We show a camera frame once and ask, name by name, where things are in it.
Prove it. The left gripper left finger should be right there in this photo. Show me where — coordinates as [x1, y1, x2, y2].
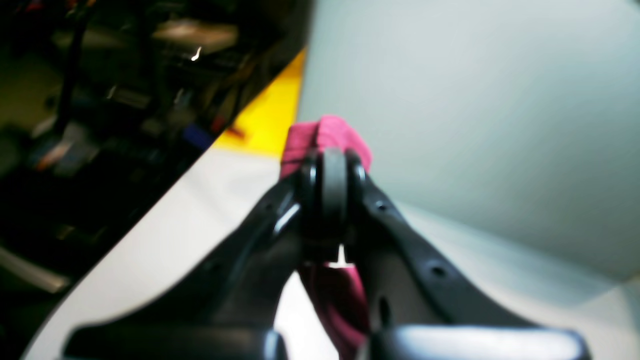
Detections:
[62, 150, 321, 360]

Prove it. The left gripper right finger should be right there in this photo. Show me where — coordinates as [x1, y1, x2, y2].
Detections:
[327, 150, 592, 360]

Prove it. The dark red t-shirt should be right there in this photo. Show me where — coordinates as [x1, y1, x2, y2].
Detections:
[279, 115, 373, 360]

